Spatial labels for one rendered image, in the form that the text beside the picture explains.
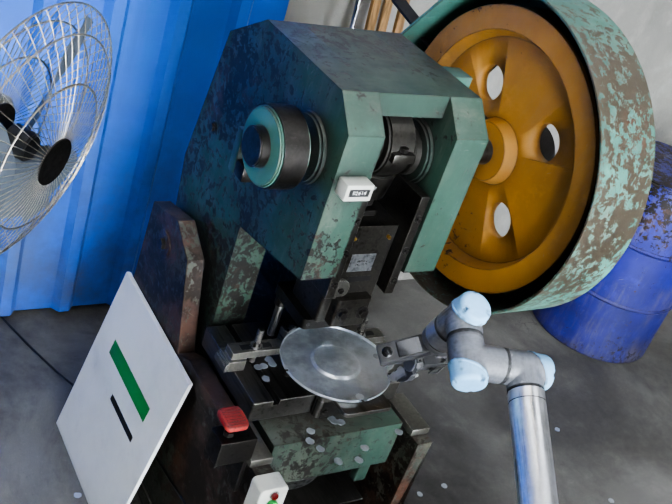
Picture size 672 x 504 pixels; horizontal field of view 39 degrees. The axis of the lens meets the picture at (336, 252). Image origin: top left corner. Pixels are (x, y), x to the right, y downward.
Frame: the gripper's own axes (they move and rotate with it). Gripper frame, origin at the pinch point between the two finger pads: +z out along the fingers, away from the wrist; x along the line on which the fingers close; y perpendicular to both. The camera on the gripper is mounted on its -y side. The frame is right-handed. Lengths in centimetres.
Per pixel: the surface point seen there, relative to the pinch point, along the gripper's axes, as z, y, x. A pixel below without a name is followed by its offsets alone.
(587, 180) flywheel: -45, 35, 26
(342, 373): 18.7, -0.9, 8.8
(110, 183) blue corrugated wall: 94, -31, 113
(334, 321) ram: 9.9, -5.0, 18.7
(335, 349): 22.4, 0.8, 17.0
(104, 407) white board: 89, -42, 30
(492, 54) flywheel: -34, 32, 72
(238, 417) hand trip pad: 17.1, -30.9, -2.1
